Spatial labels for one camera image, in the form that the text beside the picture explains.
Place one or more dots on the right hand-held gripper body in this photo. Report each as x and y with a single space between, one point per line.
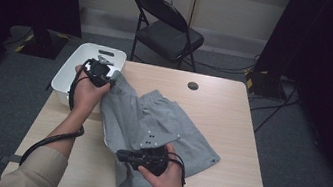
151 157

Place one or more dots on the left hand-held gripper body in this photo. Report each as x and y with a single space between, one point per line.
98 71

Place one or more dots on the white plastic basket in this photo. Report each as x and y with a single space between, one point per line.
68 74

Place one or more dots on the grey shorts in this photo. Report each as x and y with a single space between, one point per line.
150 118

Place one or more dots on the person's left hand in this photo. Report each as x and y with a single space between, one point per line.
86 96

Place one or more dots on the person's right hand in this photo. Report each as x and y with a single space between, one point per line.
167 181

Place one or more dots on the small black floor object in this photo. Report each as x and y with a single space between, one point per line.
48 87

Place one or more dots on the black stand base striped tape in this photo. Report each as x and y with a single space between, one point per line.
42 46
263 85

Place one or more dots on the black folding chair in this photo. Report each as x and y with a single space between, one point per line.
170 36

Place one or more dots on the round black table grommet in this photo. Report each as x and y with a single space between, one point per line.
193 86

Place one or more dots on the grey tape marker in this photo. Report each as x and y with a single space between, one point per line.
7 158

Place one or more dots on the beige wall conduit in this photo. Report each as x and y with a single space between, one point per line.
195 3

